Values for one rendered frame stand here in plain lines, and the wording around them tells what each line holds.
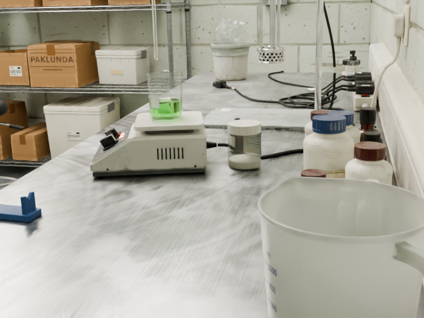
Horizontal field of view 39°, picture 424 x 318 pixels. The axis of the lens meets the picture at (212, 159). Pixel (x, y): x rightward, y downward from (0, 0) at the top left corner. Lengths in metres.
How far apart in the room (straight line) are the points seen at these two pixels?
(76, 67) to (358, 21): 1.55
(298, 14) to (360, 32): 0.36
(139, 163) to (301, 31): 2.50
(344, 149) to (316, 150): 0.04
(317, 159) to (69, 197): 0.39
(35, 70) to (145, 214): 2.65
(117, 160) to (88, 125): 2.37
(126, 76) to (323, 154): 2.59
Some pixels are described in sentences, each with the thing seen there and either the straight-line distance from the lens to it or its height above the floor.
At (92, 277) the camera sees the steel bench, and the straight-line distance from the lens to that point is 0.69.
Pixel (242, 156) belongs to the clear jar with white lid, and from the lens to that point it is 1.04.
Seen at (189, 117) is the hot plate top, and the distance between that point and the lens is 1.08.
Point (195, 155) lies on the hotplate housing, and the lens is 1.02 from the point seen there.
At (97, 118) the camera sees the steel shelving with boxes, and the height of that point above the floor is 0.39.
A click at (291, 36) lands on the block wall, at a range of 3.46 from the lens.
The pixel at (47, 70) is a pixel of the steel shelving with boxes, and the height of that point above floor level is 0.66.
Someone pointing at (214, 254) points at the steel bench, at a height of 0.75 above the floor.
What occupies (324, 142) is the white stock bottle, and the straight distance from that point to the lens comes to 0.84.
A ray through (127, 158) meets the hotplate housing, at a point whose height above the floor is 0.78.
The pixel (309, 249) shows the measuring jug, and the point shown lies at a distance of 0.41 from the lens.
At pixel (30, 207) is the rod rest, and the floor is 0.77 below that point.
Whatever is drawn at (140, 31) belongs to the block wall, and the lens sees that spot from 3.64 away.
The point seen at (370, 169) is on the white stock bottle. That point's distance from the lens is 0.78.
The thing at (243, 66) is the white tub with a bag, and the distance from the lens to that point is 2.11.
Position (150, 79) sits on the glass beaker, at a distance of 1.04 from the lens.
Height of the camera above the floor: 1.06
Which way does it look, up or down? 16 degrees down
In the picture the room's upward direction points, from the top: 1 degrees counter-clockwise
